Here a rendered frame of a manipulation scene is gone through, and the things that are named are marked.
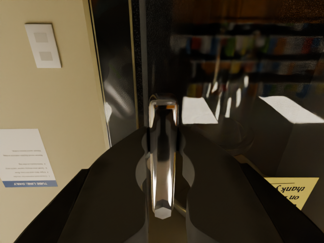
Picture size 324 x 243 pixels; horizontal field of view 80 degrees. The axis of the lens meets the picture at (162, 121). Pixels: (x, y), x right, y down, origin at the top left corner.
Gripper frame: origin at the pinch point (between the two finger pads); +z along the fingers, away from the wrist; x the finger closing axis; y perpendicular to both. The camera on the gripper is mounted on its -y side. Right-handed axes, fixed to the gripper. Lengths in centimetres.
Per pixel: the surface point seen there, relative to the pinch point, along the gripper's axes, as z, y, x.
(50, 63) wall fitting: 47, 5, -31
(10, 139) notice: 47, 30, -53
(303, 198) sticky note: 3.6, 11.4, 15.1
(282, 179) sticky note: 3.5, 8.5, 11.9
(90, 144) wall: 48, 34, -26
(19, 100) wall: 47, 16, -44
